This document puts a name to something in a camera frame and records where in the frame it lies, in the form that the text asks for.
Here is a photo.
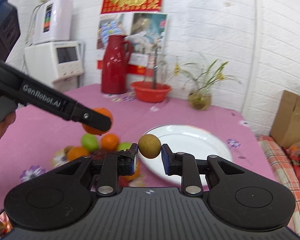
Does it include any wall calendar poster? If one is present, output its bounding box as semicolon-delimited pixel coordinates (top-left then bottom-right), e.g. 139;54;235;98
96;0;168;75

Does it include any brown cardboard box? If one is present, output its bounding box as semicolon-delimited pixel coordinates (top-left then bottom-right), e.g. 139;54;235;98
270;90;300;148

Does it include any white water purifier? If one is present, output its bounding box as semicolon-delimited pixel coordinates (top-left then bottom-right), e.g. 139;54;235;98
32;0;73;44

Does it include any green fruit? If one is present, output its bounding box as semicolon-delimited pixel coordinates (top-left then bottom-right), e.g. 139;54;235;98
81;133;99;152
116;142;132;151

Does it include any red plastic basket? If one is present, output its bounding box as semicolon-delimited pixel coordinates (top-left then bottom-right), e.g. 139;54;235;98
130;81;172;103

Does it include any white oval plate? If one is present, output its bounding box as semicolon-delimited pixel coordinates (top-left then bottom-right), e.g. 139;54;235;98
139;125;234;186

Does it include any glass vase with plant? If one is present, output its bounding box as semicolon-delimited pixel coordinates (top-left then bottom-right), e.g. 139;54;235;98
167;54;242;110

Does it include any mandarin with stem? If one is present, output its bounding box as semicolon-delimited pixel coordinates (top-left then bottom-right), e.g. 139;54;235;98
101;133;120;152

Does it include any pink floral tablecloth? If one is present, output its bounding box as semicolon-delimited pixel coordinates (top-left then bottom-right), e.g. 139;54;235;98
0;83;277;218

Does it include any brown longan fruit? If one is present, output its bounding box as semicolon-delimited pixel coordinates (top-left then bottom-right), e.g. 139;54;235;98
52;146;73;167

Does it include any white water dispenser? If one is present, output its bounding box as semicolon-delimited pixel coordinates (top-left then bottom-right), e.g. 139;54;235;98
25;41;84;92

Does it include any red thermos jug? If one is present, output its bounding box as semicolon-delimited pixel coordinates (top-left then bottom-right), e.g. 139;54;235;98
101;35;133;94

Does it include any clear glass pitcher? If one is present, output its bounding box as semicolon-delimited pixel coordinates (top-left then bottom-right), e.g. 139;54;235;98
143;43;167;89

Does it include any small yellow-brown longan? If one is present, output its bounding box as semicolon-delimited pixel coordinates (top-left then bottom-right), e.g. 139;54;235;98
138;134;161;159

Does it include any large orange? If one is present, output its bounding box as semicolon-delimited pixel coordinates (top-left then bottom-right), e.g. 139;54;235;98
66;146;90;161

